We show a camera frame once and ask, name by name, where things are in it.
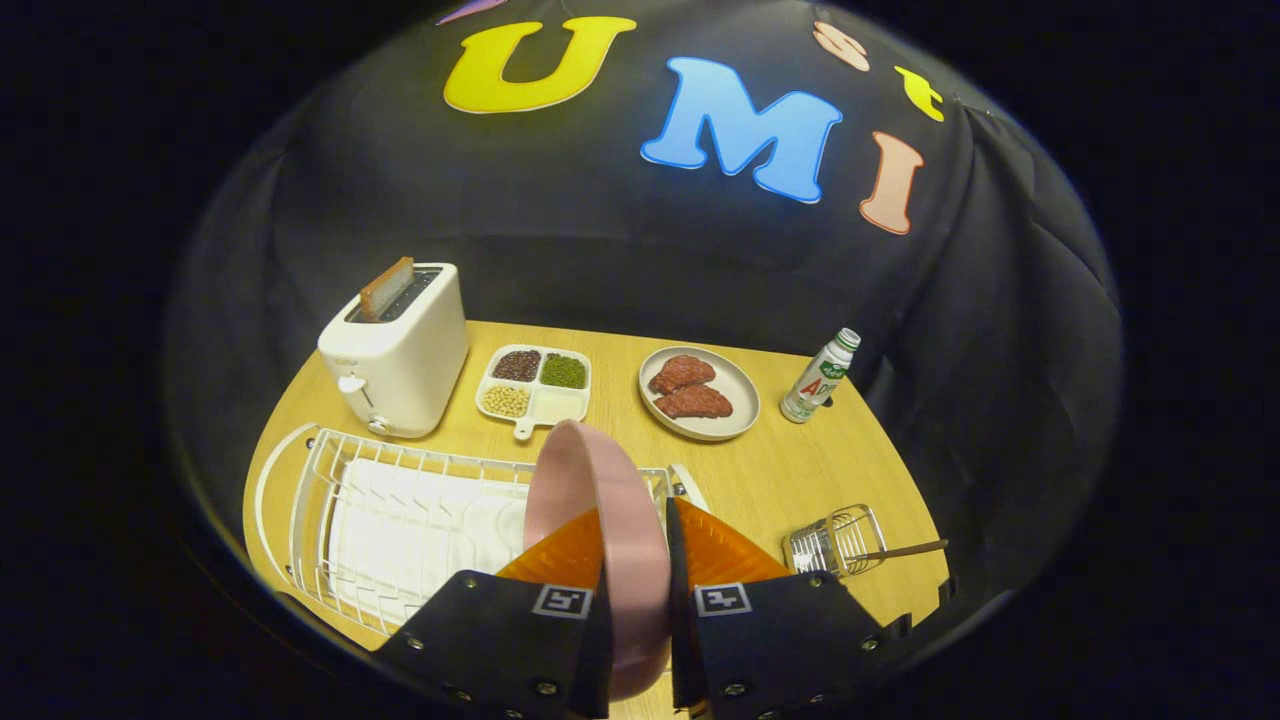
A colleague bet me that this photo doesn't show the white wire dish rack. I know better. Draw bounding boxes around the white wire dish rack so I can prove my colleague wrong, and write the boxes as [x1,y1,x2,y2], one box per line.
[253,422,709,641]

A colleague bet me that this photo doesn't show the red meat piece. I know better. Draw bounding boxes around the red meat piece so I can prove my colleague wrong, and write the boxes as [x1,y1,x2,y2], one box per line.
[648,354,717,396]
[655,384,734,420]

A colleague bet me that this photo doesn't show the brown toast slice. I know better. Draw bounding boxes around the brown toast slice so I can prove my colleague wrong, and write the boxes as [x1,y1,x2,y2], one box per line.
[359,256,415,323]

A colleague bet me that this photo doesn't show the white drip tray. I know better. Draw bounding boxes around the white drip tray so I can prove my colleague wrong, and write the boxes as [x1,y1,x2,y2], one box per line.
[328,458,531,626]

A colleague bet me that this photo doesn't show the pink plate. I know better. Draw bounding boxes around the pink plate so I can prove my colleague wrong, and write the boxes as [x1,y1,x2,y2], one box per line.
[523,420,673,701]

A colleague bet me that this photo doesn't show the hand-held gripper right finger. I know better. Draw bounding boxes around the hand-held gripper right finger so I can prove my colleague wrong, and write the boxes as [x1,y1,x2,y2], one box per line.
[665,497,913,720]

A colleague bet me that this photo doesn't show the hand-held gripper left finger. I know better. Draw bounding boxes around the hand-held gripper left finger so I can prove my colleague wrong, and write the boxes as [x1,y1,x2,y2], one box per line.
[372,506,614,720]

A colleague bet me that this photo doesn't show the beige plate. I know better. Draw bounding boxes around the beige plate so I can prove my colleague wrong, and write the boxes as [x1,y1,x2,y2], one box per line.
[638,346,761,443]

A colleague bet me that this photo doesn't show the wooden handle spoon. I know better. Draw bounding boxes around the wooden handle spoon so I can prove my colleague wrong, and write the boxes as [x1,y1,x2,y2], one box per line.
[850,539,950,563]

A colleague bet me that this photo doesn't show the white toaster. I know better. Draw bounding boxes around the white toaster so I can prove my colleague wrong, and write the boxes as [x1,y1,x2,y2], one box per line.
[317,262,470,439]

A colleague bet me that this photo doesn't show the white drink bottle green cap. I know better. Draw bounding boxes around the white drink bottle green cap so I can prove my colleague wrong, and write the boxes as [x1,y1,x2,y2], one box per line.
[780,328,862,425]

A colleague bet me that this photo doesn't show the metal wire basket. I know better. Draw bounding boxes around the metal wire basket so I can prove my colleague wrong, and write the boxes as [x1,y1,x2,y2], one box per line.
[782,504,889,579]

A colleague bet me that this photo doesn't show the white divided dish with beans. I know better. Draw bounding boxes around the white divided dish with beans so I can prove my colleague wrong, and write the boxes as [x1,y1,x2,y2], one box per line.
[475,344,593,442]

